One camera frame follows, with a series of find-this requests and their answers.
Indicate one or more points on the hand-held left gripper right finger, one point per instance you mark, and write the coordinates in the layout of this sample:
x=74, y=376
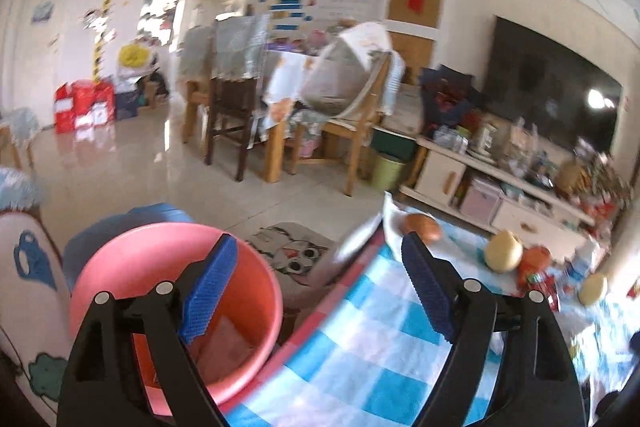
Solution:
x=427, y=287

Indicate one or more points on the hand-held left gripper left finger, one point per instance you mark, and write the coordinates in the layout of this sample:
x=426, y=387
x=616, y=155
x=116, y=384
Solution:
x=210, y=287

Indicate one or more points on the pink plastic bucket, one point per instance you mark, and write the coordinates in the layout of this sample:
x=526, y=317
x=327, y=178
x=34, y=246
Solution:
x=150, y=247

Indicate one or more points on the red snack wrapper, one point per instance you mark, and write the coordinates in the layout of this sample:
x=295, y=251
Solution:
x=542, y=289

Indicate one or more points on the pale paper scrap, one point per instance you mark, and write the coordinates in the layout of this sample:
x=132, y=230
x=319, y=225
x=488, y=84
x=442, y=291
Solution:
x=227, y=342

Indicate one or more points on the white paper napkin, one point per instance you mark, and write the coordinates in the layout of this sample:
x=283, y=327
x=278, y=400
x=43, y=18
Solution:
x=392, y=219

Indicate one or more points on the blue checked tablecloth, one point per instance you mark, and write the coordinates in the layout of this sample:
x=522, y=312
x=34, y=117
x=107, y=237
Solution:
x=370, y=347

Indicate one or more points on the large yellow pear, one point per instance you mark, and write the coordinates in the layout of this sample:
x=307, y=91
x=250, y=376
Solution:
x=504, y=252

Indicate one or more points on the cat print stool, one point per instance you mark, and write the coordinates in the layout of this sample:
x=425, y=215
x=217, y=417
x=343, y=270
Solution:
x=295, y=254

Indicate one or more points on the pink storage box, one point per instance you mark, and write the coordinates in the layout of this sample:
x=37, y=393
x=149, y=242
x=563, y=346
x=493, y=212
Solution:
x=480, y=202

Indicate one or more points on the orange round fruit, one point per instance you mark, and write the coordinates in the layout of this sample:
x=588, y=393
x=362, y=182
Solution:
x=535, y=261

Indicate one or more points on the blue plastic stool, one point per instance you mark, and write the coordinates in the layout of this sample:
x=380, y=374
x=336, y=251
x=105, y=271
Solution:
x=115, y=227

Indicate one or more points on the white television cabinet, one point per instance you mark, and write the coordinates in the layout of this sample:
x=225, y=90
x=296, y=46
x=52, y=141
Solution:
x=440, y=172

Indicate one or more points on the green waste bin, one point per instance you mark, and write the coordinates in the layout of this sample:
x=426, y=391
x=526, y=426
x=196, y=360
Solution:
x=387, y=172

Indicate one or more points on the dark green box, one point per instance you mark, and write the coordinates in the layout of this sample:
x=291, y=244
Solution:
x=395, y=144

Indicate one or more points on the wooden dining table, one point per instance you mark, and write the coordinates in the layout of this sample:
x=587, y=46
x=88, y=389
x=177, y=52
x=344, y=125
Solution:
x=275, y=147

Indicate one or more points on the white plastic bottle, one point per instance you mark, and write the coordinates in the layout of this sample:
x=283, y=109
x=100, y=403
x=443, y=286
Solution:
x=585, y=257

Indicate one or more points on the row of jars and bottles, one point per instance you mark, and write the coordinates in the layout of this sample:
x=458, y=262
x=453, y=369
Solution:
x=525, y=157

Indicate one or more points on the light wooden chair with cushion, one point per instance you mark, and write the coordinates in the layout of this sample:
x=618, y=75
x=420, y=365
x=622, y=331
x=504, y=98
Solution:
x=360, y=137

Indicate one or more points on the small yellow pear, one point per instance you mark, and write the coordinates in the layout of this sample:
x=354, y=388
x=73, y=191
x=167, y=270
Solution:
x=593, y=290

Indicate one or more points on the white printed sofa cover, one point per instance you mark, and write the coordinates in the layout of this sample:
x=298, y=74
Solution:
x=35, y=307

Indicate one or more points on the white cardboard box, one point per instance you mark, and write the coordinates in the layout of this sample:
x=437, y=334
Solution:
x=405, y=109

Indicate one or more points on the dark wooden chair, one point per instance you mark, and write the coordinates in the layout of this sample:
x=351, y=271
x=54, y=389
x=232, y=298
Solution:
x=232, y=102

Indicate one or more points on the dark blue flower bouquet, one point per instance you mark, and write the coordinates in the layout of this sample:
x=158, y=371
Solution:
x=447, y=94

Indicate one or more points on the dark blue gift bag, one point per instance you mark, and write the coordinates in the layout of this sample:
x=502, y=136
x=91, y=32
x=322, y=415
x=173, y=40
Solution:
x=126, y=104

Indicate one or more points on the light blue lace cloth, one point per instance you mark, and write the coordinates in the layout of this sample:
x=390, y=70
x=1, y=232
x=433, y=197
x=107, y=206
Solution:
x=17, y=189

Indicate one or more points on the light wooden chair lace cover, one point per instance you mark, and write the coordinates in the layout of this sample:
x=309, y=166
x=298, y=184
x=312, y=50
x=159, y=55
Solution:
x=192, y=62

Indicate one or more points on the grey mesh food cover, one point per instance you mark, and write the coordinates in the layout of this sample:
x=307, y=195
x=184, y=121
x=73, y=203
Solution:
x=335, y=72

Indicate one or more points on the black television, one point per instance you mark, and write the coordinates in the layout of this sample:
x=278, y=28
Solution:
x=550, y=82

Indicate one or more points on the yellow plastic bag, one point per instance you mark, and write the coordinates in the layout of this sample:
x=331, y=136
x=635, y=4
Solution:
x=134, y=56

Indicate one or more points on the white door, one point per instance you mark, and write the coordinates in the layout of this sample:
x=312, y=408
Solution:
x=50, y=47

